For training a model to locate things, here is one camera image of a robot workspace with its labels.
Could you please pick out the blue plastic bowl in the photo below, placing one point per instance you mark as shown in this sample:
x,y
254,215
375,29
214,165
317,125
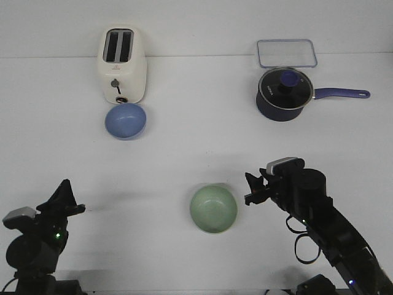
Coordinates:
x,y
125,121

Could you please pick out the dark blue saucepan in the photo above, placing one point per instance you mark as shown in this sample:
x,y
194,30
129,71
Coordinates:
x,y
280,115

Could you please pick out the green plastic bowl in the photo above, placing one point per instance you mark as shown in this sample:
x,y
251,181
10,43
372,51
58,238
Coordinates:
x,y
213,209

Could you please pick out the cream white toaster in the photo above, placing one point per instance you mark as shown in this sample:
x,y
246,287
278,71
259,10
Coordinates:
x,y
122,65

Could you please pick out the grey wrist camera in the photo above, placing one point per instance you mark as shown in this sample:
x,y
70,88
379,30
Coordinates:
x,y
286,163
20,218

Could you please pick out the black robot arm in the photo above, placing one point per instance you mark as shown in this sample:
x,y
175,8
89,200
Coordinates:
x,y
34,255
137,232

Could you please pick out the clear container lid blue rim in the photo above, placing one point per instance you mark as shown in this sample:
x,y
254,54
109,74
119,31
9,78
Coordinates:
x,y
295,53

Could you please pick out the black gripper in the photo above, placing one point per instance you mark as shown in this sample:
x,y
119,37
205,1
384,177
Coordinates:
x,y
280,184
51,223

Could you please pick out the glass pot lid blue knob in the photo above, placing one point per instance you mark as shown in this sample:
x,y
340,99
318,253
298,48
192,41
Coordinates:
x,y
286,88

